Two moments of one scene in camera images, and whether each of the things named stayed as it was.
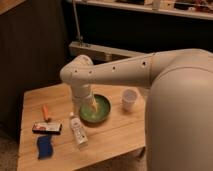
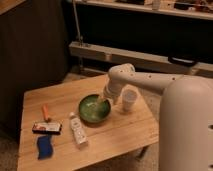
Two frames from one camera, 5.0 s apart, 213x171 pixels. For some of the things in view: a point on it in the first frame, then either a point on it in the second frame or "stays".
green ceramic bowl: x=103 y=111 stays
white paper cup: x=129 y=98 stays
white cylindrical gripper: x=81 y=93 -> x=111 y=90
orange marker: x=45 y=109 stays
